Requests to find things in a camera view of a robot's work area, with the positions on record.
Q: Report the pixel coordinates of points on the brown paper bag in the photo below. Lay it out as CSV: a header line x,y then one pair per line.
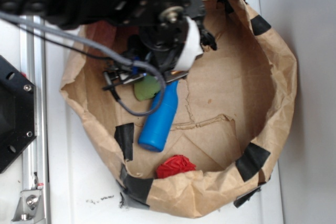
x,y
234,115

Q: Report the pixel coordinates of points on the metal corner bracket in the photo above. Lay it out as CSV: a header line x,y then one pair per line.
x,y
30,208

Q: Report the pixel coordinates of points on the blue plastic bottle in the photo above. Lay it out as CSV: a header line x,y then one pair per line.
x,y
157,126

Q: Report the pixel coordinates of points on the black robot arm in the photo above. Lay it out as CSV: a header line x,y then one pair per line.
x,y
70,14

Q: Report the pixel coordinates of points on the green plush animal toy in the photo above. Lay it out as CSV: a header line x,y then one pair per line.
x,y
146,88

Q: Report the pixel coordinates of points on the red crumpled ball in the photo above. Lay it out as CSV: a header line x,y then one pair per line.
x,y
174,165

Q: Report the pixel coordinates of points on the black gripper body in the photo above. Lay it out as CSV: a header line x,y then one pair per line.
x,y
171,33

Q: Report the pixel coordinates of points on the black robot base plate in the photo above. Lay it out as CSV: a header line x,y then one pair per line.
x,y
17,113

